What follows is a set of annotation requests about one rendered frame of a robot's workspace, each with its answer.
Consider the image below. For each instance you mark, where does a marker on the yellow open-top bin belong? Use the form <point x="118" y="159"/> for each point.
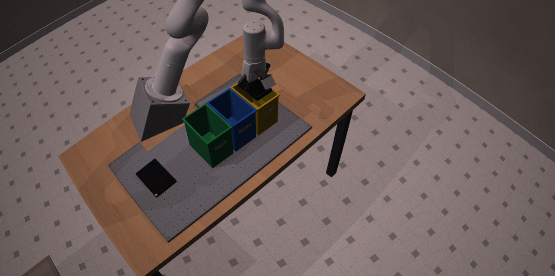
<point x="267" y="108"/>

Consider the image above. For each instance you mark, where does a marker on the blue bin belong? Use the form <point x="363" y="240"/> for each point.
<point x="239" y="114"/>

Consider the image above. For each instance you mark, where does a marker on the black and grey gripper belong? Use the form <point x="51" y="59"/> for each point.
<point x="249" y="75"/>

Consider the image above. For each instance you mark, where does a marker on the green bin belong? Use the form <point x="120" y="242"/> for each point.
<point x="209" y="135"/>

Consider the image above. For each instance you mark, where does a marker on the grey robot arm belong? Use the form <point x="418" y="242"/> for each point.
<point x="187" y="22"/>

